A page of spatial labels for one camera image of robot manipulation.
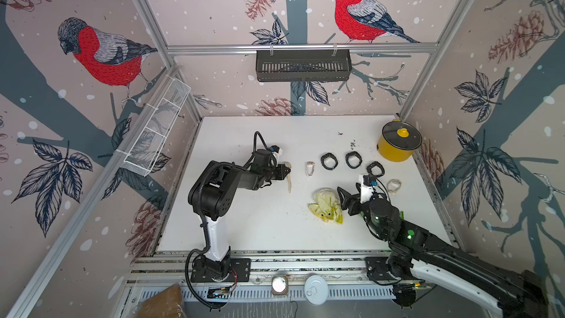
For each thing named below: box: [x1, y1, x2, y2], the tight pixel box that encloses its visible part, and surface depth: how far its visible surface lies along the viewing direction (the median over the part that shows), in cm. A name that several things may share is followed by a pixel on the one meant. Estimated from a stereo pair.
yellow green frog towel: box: [307, 187, 343, 225], surface depth 85 cm
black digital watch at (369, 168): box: [366, 161, 386, 178], surface depth 100 cm
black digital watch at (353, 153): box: [345, 150, 363, 170], surface depth 103 cm
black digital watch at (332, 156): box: [320, 152, 339, 171], surface depth 103 cm
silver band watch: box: [305, 161, 316, 177], surface depth 102 cm
